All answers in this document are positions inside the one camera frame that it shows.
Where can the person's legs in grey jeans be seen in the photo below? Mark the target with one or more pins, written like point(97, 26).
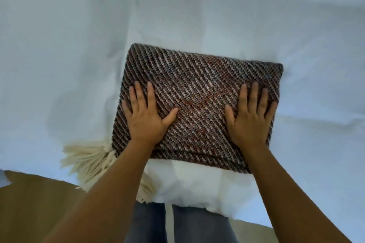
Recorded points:
point(194, 227)

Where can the white bed sheet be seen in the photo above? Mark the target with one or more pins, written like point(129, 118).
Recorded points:
point(71, 52)

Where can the person's left thumb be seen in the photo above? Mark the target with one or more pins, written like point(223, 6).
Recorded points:
point(170, 116)

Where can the person's left hand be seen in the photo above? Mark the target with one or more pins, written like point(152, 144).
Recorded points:
point(145, 121)

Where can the person's right hand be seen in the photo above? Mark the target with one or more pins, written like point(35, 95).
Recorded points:
point(248, 126)

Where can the person's right little finger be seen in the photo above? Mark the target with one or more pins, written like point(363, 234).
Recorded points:
point(271, 111)

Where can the person's left little finger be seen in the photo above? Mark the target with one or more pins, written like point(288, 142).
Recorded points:
point(126, 108)

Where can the person's left forearm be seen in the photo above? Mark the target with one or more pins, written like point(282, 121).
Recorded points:
point(111, 194)

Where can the person's left middle finger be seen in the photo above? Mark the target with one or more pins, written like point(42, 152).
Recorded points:
point(139, 94)

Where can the woven blanket with cream fringe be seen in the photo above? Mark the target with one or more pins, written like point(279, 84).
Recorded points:
point(196, 94)

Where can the person's right thumb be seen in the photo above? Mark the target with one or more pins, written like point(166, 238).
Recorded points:
point(229, 114)

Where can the person's right forearm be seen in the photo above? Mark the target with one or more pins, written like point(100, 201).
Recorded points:
point(288, 194)

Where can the person's right middle finger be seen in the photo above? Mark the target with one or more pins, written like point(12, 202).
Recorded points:
point(254, 94)

